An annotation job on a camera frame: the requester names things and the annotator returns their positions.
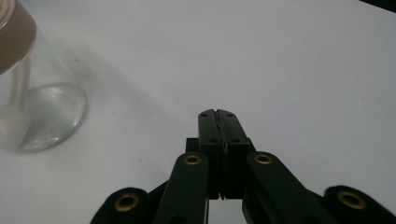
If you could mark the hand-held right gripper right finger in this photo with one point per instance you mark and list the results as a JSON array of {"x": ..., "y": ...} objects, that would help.
[{"x": 234, "y": 130}]

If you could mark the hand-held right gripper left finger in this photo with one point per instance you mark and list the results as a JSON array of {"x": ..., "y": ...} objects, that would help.
[{"x": 210, "y": 130}]

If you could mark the clear glass jar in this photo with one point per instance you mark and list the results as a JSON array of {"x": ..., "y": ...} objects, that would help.
[{"x": 40, "y": 102}]

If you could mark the brown jar lid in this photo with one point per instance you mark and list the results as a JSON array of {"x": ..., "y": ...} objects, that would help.
[{"x": 14, "y": 34}]

